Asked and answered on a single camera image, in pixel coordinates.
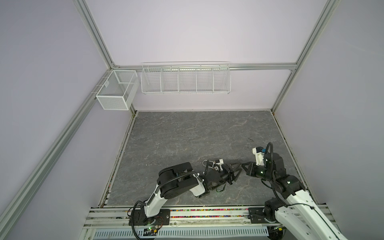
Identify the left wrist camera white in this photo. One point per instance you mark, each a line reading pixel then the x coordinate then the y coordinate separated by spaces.
pixel 217 165

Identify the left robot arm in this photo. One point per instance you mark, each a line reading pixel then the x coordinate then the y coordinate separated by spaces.
pixel 176 180

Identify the white mesh box basket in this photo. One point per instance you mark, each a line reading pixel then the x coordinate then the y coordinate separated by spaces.
pixel 118 90

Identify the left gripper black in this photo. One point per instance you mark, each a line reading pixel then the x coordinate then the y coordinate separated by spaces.
pixel 230 173

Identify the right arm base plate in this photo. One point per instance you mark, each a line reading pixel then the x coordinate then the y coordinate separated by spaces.
pixel 262 215

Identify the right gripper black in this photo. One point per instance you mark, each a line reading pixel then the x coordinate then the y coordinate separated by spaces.
pixel 250 170

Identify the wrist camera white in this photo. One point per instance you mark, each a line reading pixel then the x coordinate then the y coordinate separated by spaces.
pixel 217 165
pixel 259 153

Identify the white wire shelf basket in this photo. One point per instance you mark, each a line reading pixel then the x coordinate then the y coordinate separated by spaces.
pixel 186 78

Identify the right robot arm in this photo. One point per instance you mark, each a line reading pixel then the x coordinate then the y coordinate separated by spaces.
pixel 292 205

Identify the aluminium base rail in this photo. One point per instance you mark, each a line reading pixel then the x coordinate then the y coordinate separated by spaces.
pixel 177 217

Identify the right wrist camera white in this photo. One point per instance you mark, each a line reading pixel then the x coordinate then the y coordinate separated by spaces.
pixel 259 153

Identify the brass padlock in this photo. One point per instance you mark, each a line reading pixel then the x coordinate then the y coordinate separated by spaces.
pixel 209 164

